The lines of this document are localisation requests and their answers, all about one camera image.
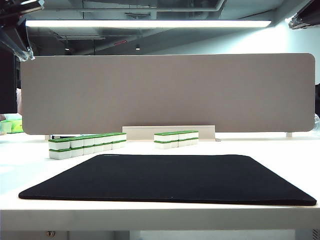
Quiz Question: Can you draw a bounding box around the black rectangular desk mat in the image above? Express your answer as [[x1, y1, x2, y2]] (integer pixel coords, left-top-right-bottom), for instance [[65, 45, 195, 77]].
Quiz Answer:
[[18, 153, 318, 207]]

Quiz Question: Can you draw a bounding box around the pale green box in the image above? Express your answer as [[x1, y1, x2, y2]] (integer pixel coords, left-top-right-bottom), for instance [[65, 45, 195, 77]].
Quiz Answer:
[[0, 120, 13, 134]]

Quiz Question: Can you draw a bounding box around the grey fabric divider panel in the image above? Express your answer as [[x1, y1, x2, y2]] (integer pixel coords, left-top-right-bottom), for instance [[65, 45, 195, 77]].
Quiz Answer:
[[20, 52, 316, 136]]

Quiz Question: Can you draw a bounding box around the black tall cabinet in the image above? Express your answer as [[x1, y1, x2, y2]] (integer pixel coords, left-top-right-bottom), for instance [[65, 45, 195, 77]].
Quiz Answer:
[[0, 49, 16, 115]]

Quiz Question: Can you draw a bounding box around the background person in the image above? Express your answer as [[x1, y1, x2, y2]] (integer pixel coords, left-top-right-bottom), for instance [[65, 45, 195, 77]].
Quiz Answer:
[[15, 86, 23, 117]]

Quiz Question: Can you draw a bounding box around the long ceiling light strip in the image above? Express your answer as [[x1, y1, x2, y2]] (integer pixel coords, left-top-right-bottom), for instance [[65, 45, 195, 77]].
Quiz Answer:
[[24, 19, 273, 29]]

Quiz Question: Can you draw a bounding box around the bright yellow-green box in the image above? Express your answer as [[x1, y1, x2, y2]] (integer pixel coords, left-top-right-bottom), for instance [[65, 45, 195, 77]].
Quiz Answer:
[[11, 119, 23, 133]]

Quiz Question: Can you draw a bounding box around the white divider base tray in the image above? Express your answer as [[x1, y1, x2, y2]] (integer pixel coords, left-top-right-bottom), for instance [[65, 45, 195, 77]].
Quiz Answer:
[[122, 125, 216, 142]]

